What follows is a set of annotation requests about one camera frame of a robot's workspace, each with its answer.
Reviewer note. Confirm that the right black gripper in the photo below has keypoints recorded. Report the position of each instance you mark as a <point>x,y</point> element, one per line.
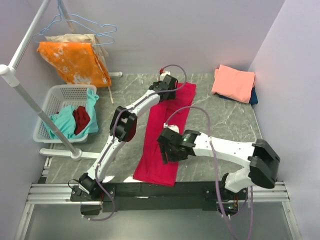
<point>170,158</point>

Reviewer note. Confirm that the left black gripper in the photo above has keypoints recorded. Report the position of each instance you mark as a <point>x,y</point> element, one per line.
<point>171,95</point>

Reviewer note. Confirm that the magenta t-shirt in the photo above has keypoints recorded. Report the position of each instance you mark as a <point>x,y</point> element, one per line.
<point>151,167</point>

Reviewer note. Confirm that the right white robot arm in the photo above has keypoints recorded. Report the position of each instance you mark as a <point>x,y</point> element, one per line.
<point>258,160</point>

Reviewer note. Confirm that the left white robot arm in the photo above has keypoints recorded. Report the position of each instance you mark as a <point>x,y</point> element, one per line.
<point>123,128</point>

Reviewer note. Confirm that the folded salmon t-shirt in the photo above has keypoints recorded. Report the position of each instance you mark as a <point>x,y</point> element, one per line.
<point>234,84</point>

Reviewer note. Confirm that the folded navy t-shirt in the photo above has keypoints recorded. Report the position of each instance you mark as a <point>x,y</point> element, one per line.
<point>253,98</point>

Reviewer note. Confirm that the orange tie-dye cloth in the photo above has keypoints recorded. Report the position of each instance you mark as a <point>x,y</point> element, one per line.
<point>56,55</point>

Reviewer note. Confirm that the dark red t-shirt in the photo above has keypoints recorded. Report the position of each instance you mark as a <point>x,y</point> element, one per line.
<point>81,118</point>

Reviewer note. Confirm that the beige cloth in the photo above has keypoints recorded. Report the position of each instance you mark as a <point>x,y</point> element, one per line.
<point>97,47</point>

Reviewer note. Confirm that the teal t-shirt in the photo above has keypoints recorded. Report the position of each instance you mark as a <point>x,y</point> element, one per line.
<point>65,121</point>

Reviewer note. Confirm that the white plastic laundry basket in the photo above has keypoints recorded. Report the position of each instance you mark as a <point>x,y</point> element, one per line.
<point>58,97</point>

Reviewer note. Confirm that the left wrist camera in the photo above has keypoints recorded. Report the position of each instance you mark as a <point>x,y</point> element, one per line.
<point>163,73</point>

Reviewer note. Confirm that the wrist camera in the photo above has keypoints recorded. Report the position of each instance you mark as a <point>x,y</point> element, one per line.
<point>163,73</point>
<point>172,127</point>

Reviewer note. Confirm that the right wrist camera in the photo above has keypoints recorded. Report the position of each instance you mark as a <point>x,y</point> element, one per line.
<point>172,127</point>

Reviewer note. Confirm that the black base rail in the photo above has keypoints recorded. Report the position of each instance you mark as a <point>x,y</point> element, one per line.
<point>131,196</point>

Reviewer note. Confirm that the aluminium frame rail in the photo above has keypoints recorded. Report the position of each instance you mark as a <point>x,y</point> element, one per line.
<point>44,194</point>

